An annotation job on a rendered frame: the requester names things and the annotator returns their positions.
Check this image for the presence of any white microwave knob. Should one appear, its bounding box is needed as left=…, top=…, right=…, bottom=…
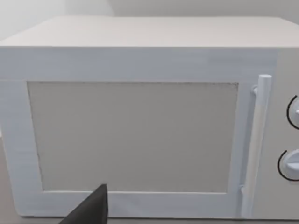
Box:
left=286, top=95, right=299, bottom=130
left=277, top=149, right=299, bottom=182

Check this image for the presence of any pale microwave oven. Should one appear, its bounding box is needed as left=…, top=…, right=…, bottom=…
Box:
left=0, top=15, right=299, bottom=221

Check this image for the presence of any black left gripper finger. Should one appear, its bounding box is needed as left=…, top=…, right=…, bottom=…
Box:
left=58, top=183, right=108, bottom=224

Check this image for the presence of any white microwave door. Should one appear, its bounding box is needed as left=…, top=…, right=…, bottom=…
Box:
left=0, top=46, right=278, bottom=220

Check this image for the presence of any white microwave door handle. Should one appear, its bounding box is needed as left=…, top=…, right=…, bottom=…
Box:
left=240, top=74, right=272, bottom=216

